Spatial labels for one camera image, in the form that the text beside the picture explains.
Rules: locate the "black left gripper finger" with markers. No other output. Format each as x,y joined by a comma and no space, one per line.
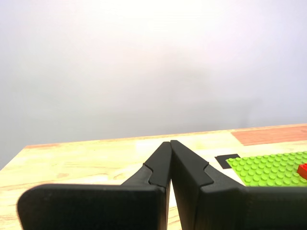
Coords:
96,208
239,208

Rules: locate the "green studded baseplate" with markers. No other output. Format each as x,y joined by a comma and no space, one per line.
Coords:
263,170

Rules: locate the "red toy brick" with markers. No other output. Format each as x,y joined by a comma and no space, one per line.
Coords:
302,169

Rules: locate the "black tape patch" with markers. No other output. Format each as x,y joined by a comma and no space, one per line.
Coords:
223,161

